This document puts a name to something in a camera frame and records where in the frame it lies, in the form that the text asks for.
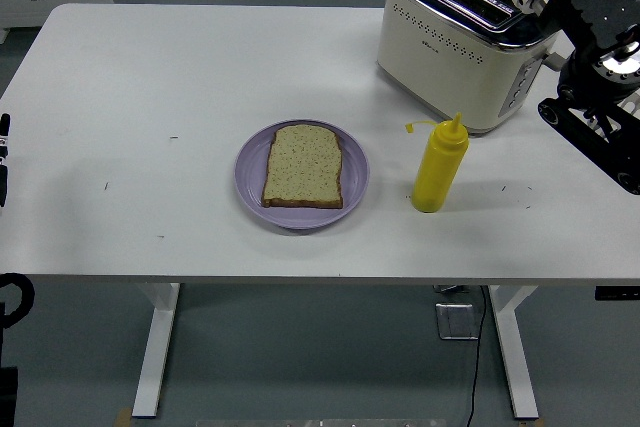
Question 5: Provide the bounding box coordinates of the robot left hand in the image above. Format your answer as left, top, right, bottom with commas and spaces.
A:
0, 113, 12, 208

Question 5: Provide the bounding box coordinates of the bread slice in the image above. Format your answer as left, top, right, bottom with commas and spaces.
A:
260, 124, 345, 210

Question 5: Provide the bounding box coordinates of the cream and chrome toaster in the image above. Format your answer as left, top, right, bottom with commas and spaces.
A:
375, 0, 569, 137

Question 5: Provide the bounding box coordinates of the yellow squeeze bottle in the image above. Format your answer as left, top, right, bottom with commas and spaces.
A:
404, 112, 470, 214

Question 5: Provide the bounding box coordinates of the white table leg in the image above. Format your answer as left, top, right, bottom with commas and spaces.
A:
131, 282, 181, 419
488, 285, 540, 421

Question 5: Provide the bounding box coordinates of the purple plate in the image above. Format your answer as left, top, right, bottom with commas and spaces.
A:
234, 119, 371, 231

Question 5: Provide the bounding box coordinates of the black table control panel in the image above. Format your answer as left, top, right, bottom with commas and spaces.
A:
593, 285, 640, 301

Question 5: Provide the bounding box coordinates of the metal floor socket box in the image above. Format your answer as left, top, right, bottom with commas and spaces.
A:
434, 301, 481, 342

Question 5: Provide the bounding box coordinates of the black floor cable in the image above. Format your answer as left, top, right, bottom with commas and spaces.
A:
464, 285, 489, 427

